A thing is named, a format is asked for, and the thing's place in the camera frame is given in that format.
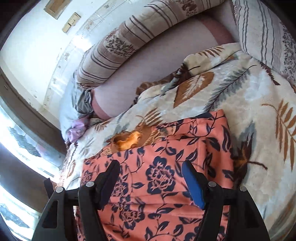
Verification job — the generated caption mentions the leaf print blanket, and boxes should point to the leaf print blanket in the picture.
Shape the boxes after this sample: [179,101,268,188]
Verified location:
[57,43,296,241]

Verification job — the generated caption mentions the beige wall panel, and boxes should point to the beige wall panel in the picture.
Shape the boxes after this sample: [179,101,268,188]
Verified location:
[43,0,68,19]

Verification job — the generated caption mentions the orange floral garment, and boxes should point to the orange floral garment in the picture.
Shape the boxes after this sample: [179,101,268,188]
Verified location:
[75,110,236,241]

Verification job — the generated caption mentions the long striped pillow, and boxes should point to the long striped pillow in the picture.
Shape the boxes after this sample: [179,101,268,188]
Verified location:
[76,0,226,90]

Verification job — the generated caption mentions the stained glass window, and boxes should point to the stained glass window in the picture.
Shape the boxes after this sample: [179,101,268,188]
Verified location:
[0,70,66,234]

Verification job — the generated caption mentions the grey cloth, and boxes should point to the grey cloth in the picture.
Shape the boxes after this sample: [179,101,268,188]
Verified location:
[77,89,96,114]

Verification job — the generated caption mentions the light blue pillow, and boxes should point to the light blue pillow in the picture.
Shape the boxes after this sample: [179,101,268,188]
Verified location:
[58,70,93,139]

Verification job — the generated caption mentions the purple cloth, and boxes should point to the purple cloth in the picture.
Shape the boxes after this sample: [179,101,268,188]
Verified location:
[66,118,90,143]

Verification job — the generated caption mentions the pink bed sheet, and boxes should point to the pink bed sheet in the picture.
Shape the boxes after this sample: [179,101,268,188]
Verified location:
[91,17,236,121]

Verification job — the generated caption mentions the striped square pillow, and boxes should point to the striped square pillow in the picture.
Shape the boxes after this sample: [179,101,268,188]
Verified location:
[231,0,296,80]

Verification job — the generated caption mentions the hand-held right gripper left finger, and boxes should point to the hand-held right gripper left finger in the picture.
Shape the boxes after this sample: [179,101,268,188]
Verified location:
[31,159,121,241]

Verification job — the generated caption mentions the beige wall switch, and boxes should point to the beige wall switch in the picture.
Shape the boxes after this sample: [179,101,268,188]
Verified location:
[62,13,82,33]

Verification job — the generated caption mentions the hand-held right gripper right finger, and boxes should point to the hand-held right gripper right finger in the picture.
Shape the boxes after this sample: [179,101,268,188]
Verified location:
[181,160,271,241]

